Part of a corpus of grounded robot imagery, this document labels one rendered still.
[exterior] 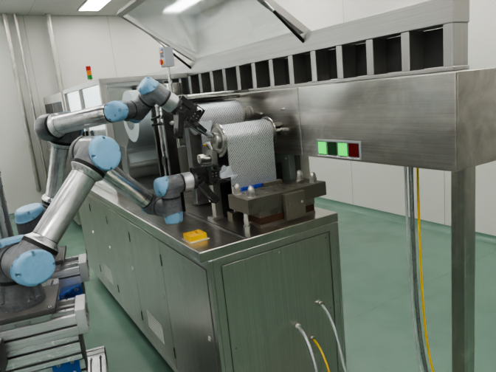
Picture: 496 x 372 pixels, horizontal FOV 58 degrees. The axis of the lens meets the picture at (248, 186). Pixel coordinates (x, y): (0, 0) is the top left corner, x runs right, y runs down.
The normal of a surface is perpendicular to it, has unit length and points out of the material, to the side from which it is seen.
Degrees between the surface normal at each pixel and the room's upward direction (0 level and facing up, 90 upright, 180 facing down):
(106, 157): 85
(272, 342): 90
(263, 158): 90
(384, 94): 90
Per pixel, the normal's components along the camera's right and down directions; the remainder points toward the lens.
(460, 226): -0.84, 0.19
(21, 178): 0.52, 0.12
